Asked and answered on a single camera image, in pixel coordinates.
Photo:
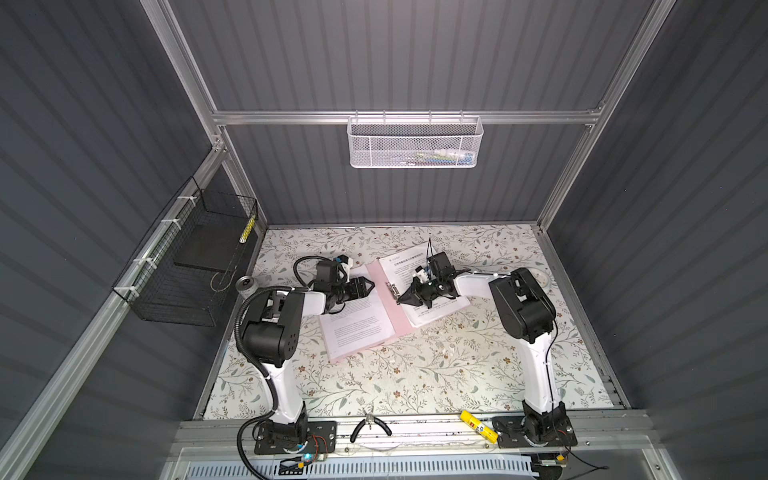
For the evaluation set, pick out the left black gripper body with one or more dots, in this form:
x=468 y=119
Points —
x=340 y=292

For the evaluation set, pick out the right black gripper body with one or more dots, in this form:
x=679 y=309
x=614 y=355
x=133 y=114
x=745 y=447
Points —
x=433 y=290

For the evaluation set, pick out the printed paper sheet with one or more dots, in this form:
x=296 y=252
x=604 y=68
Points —
x=363 y=323
x=399 y=269

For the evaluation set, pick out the pink file folder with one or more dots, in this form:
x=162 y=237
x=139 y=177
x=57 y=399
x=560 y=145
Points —
x=374 y=273

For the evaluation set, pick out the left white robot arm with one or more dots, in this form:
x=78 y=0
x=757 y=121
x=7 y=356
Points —
x=267 y=332

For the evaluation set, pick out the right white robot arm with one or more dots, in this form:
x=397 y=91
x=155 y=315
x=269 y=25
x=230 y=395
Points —
x=528 y=316

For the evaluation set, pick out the metal folder clip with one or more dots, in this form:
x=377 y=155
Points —
x=393 y=290

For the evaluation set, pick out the silver metal can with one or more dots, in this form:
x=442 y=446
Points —
x=246 y=286

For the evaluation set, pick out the yellow marker in basket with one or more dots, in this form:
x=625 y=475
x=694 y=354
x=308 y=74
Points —
x=247 y=230

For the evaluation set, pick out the yellow glue tube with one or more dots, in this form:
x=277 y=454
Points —
x=479 y=427

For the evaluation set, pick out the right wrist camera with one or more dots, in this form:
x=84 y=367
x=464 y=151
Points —
x=422 y=274

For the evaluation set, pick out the black handled pliers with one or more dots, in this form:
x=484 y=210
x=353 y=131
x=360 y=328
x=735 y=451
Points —
x=368 y=420

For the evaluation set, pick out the white wire mesh basket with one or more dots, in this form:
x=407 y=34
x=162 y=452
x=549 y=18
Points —
x=414 y=142

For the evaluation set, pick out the black wire mesh basket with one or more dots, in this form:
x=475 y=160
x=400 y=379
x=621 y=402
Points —
x=186 y=271

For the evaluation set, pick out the white perforated cable tray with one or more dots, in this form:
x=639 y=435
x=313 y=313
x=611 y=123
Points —
x=402 y=467

